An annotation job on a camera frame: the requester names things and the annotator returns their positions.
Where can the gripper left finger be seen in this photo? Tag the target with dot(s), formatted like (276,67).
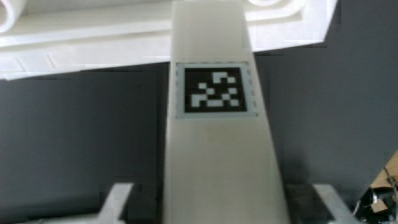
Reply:
(128,208)

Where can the white desk top tray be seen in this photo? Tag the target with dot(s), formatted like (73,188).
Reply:
(45,21)

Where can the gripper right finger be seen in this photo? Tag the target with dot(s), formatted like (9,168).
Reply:
(315,205)

